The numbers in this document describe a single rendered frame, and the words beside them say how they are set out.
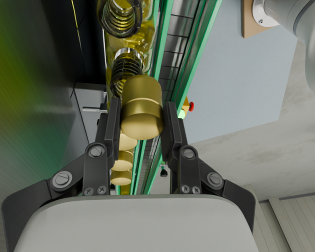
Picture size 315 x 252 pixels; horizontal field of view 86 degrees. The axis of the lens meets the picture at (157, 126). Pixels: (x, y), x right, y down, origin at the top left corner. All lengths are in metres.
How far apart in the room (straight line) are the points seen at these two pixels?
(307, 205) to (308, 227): 0.65
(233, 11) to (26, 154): 0.74
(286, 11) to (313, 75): 0.22
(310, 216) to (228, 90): 6.88
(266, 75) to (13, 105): 0.99
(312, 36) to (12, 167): 0.63
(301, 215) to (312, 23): 7.18
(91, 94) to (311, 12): 0.60
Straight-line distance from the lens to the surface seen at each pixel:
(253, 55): 0.92
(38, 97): 0.29
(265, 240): 5.13
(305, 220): 7.58
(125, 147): 0.20
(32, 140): 0.28
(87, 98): 0.54
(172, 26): 0.41
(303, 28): 0.62
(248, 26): 0.81
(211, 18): 0.33
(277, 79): 1.08
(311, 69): 0.56
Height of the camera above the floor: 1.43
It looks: 39 degrees down
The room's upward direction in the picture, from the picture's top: 175 degrees clockwise
